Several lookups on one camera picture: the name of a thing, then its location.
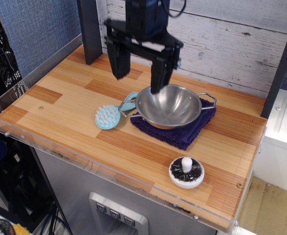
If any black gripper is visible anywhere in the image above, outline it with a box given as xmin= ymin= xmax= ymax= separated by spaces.
xmin=104 ymin=0 xmax=184 ymax=94

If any black and white round brush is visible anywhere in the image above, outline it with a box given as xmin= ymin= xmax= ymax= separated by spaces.
xmin=168 ymin=156 xmax=205 ymax=189

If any teal scrub brush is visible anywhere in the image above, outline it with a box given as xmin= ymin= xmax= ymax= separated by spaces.
xmin=95 ymin=92 xmax=139 ymax=130

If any purple folded cloth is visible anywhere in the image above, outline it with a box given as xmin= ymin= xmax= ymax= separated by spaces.
xmin=130 ymin=108 xmax=216 ymax=150

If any black plastic crate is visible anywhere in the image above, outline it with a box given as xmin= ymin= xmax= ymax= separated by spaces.
xmin=0 ymin=26 xmax=22 ymax=89

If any silver button panel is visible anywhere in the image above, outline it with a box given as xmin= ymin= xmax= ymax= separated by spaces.
xmin=89 ymin=191 xmax=149 ymax=235

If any white aluminium block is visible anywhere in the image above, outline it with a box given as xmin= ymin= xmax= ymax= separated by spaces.
xmin=253 ymin=90 xmax=287 ymax=190

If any steel bowl with handles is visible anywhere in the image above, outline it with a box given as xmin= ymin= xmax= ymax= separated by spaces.
xmin=119 ymin=84 xmax=217 ymax=130

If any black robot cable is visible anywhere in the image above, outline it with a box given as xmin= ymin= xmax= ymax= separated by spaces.
xmin=158 ymin=0 xmax=187 ymax=18

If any dark left post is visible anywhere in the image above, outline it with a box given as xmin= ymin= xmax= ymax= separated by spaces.
xmin=77 ymin=0 xmax=103 ymax=65

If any dark post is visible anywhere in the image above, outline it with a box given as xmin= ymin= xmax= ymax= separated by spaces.
xmin=261 ymin=43 xmax=287 ymax=118
xmin=77 ymin=0 xmax=103 ymax=65

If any dark right post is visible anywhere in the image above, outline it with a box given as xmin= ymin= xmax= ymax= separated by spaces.
xmin=261 ymin=43 xmax=287 ymax=118

